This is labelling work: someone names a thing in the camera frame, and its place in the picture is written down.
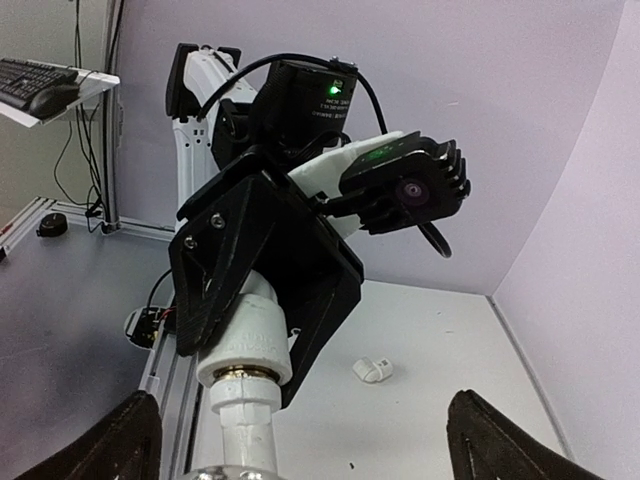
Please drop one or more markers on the white elbow fitting far left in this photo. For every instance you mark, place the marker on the white elbow fitting far left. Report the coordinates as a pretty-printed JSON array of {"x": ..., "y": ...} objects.
[{"x": 373, "y": 372}]

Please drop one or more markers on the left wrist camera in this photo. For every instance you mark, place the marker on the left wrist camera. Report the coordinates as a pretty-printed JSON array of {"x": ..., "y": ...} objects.
[{"x": 388, "y": 183}]

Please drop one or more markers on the white keyboard tray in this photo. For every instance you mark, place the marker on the white keyboard tray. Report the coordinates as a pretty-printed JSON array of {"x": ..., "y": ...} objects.
[{"x": 92, "y": 83}]

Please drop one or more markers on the white faucet chrome knob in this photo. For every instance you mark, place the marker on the white faucet chrome knob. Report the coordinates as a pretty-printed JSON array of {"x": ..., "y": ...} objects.
[{"x": 234, "y": 424}]

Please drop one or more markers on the black computer mouse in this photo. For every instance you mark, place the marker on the black computer mouse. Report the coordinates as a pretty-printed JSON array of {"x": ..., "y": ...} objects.
[{"x": 53, "y": 100}]

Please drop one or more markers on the white elbow fitting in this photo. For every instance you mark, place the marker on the white elbow fitting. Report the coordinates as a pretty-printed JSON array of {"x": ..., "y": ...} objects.
[{"x": 253, "y": 334}]

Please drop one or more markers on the aluminium front rail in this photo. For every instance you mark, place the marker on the aluminium front rail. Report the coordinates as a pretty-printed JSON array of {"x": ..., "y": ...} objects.
[{"x": 172, "y": 380}]

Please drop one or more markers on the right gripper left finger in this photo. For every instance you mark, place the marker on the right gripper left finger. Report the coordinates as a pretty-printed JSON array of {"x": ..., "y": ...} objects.
[{"x": 125, "y": 444}]

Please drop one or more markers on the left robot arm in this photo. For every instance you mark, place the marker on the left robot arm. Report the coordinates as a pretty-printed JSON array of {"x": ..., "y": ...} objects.
[{"x": 298, "y": 112}]

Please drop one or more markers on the black keyboard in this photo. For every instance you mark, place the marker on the black keyboard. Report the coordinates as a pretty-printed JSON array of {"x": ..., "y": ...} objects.
[{"x": 22, "y": 80}]

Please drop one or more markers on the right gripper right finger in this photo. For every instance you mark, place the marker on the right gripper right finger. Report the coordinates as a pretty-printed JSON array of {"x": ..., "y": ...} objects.
[{"x": 485, "y": 444}]

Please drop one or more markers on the aluminium frame stand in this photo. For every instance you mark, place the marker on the aluminium frame stand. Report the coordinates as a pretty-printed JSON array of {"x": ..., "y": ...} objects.
[{"x": 61, "y": 159}]

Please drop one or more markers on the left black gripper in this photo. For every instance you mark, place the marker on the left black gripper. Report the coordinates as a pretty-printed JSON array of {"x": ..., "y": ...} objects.
[{"x": 252, "y": 216}]

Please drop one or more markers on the black round puck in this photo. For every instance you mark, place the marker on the black round puck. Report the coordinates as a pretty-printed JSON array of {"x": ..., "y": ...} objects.
[{"x": 52, "y": 225}]

